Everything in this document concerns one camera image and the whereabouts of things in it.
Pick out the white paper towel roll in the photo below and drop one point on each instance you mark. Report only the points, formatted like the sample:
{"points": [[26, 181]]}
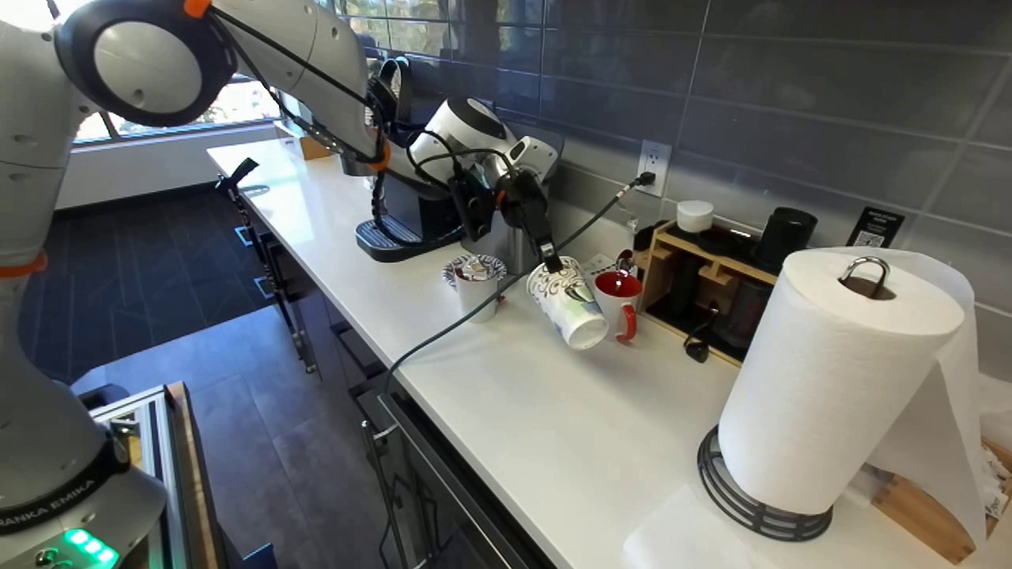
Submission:
{"points": [[834, 380]]}

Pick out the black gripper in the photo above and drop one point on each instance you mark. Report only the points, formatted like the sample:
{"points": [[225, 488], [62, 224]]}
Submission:
{"points": [[522, 205]]}

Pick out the small white round container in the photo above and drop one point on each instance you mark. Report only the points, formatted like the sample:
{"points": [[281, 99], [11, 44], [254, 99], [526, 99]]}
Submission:
{"points": [[693, 216]]}

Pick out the wooden cutting board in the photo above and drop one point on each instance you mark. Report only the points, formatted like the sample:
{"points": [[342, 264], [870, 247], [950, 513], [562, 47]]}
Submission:
{"points": [[923, 517]]}

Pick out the black sign plaque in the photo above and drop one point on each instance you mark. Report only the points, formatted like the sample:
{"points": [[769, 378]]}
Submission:
{"points": [[873, 224]]}

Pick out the printed paper cup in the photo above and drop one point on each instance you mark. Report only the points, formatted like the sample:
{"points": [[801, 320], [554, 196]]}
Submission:
{"points": [[573, 312]]}

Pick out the red and white mug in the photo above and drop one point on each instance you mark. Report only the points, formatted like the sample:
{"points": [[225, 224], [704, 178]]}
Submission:
{"points": [[620, 290]]}

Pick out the dark counter cabinet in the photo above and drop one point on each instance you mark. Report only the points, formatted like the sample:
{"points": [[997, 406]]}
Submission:
{"points": [[423, 485]]}

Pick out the black coffee machine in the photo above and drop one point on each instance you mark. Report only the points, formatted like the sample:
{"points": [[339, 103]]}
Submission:
{"points": [[397, 216]]}

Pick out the aluminium frame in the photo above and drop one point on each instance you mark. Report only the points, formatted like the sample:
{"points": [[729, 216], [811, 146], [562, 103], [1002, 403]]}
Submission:
{"points": [[146, 443]]}

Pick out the black cylinder container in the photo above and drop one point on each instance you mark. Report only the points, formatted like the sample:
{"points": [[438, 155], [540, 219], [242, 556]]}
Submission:
{"points": [[790, 237]]}

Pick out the wooden plank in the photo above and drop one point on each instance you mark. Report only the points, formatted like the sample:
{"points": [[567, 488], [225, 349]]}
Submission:
{"points": [[195, 474]]}

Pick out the white wall outlet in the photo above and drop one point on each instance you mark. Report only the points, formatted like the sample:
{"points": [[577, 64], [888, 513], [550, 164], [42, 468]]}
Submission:
{"points": [[653, 159]]}

